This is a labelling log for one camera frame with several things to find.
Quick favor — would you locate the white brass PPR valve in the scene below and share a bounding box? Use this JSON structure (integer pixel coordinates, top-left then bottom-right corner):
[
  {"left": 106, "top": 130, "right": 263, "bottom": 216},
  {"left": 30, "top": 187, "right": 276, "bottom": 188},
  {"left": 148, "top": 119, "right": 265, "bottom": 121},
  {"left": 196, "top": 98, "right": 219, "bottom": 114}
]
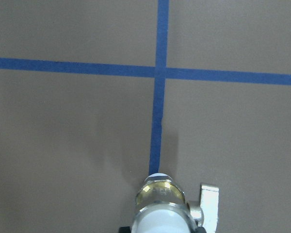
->
[{"left": 131, "top": 173, "right": 219, "bottom": 233}]

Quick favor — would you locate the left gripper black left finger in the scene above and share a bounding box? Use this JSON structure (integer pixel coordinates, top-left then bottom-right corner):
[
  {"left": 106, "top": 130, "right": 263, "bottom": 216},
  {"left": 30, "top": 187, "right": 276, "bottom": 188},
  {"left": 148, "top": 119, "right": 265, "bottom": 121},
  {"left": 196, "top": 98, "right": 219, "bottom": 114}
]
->
[{"left": 118, "top": 226, "right": 130, "bottom": 233}]

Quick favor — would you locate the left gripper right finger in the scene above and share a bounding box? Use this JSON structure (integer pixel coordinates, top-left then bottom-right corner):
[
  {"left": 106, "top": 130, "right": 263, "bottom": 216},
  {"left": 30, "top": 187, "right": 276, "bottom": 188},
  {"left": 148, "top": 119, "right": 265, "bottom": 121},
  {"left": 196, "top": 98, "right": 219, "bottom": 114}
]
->
[{"left": 195, "top": 227, "right": 206, "bottom": 233}]

